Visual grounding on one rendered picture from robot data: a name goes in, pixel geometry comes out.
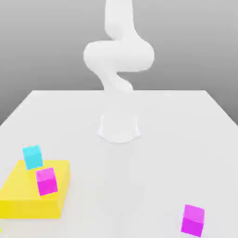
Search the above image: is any small cyan cube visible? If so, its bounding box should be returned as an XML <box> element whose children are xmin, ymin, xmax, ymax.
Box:
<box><xmin>22</xmin><ymin>145</ymin><xmax>44</xmax><ymax>170</ymax></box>

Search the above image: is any small purple cube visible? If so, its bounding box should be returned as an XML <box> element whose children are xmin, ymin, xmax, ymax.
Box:
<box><xmin>180</xmin><ymin>204</ymin><xmax>205</xmax><ymax>238</ymax></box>

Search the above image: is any small magenta cube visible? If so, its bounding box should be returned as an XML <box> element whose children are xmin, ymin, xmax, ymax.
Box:
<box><xmin>35</xmin><ymin>167</ymin><xmax>59</xmax><ymax>197</ymax></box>

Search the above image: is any large yellow box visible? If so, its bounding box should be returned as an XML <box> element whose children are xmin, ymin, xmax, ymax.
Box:
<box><xmin>0</xmin><ymin>159</ymin><xmax>71</xmax><ymax>219</ymax></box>

